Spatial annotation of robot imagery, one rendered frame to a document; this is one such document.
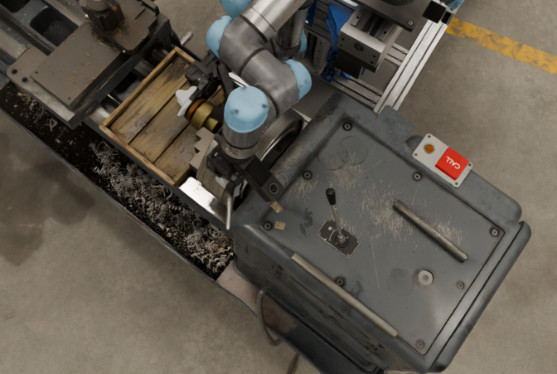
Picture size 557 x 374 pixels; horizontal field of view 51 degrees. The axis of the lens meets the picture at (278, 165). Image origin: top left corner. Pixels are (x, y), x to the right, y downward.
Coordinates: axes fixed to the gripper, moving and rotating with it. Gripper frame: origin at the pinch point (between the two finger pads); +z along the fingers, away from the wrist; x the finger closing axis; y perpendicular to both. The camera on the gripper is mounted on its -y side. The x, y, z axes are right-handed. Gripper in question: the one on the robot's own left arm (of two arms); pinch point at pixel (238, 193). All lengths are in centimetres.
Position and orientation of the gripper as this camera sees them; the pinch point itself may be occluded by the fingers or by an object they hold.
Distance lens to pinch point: 134.9
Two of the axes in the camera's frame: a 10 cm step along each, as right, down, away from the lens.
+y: -7.9, -5.9, 1.7
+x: -5.9, 6.6, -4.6
